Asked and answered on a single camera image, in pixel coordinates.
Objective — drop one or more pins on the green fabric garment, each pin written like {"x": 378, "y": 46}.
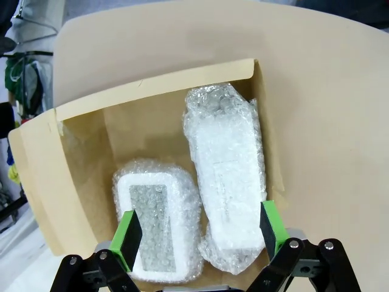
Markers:
{"x": 18, "y": 79}

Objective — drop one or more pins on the open brown cardboard box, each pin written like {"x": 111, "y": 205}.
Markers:
{"x": 91, "y": 137}

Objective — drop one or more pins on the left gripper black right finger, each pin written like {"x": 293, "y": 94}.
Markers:
{"x": 273, "y": 231}

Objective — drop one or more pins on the bubble-wrapped white clock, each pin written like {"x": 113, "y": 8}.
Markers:
{"x": 225, "y": 167}
{"x": 158, "y": 194}

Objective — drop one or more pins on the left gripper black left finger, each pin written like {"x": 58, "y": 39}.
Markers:
{"x": 127, "y": 240}

